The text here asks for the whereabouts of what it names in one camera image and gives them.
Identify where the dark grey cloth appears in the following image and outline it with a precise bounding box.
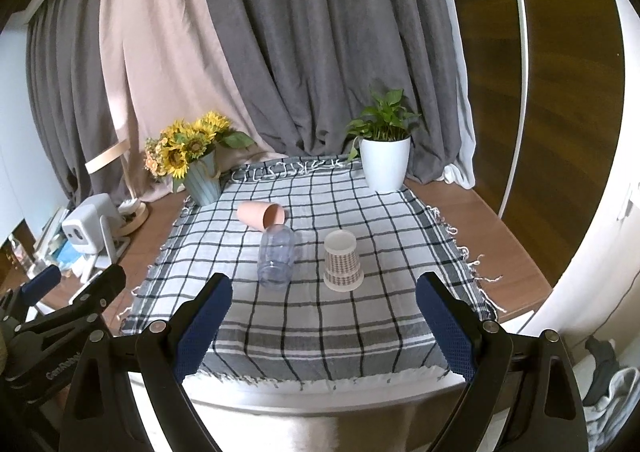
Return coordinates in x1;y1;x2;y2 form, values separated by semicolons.
582;335;622;406

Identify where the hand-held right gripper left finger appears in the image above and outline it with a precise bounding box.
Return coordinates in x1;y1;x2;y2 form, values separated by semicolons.
59;273;234;452

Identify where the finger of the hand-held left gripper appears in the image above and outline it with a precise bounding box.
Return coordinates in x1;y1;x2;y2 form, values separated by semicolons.
14;263;127;350
0;265;62;320

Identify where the patterned paper cup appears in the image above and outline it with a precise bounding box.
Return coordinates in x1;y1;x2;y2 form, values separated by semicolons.
322;229;364;292

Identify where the checked tablecloth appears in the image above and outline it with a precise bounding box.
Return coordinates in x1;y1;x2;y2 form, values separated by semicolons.
118;157;504;391

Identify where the dark wooden wardrobe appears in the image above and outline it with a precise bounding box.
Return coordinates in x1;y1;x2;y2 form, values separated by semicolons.
435;0;627;288

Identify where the wide grey curtain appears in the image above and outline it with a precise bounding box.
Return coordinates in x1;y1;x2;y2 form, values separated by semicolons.
192;0;465;186

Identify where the white plant pot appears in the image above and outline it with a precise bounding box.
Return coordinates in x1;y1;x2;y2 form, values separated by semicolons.
358;133;412;193

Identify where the green potted plant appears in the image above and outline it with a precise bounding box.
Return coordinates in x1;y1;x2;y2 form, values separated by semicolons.
345;89;422;161

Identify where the beige curtain tieback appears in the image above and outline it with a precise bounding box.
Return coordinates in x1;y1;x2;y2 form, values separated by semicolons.
84;139;129;175

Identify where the pink cup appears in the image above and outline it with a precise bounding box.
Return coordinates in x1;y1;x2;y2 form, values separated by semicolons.
237;201;288;233

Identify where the light grey cloth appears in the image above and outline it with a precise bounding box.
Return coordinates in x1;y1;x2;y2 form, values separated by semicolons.
581;363;640;439

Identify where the round wooden lamp base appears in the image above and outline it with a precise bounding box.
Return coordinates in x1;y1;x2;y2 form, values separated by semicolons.
117;199;150;236

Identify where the narrow grey curtain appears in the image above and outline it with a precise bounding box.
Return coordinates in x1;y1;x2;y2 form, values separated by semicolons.
24;0;132;209

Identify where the white sheer curtain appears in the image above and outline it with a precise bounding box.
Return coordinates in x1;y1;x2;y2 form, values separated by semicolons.
434;0;477;190

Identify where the stack of books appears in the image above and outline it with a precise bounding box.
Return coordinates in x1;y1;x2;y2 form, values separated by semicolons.
29;206;72;274

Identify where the sunflower bouquet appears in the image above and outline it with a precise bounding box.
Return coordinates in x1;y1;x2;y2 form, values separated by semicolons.
143;111;256;179

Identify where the clear plastic cup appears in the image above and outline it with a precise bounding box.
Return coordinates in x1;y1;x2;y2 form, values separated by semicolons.
256;224;297;289

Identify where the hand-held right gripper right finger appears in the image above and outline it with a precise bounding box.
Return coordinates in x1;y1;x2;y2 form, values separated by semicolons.
415;271;587;452

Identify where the white projector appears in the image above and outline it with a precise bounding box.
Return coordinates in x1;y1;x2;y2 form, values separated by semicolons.
60;193;132;279

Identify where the beige curtain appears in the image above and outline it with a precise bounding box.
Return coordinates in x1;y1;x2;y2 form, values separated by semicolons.
99;0;282;204

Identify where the blue ribbed vase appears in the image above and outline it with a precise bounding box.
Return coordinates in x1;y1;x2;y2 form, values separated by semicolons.
183;147;224;207

